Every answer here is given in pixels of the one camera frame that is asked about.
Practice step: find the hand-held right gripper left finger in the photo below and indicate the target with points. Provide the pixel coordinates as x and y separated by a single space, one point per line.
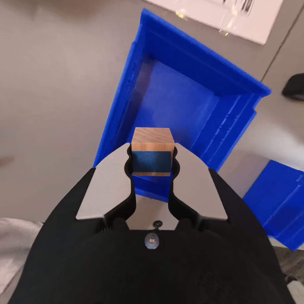
106 190

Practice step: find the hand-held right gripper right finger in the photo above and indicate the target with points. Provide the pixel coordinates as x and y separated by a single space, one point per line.
197 190

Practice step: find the blue-striped wooden cube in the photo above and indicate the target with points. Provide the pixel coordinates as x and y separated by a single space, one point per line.
152 137

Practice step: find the blue plastic bin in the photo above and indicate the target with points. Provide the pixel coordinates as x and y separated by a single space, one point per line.
280 201
178 95

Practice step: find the black round table grommet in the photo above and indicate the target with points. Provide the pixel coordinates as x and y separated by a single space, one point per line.
157 223

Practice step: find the person's grey zip sweatshirt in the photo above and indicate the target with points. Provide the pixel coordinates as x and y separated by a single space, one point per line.
14 249

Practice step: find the black charging case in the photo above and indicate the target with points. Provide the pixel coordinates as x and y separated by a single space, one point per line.
294 87

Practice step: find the laminated instruction sheet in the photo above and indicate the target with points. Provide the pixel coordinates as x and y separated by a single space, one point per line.
213 19

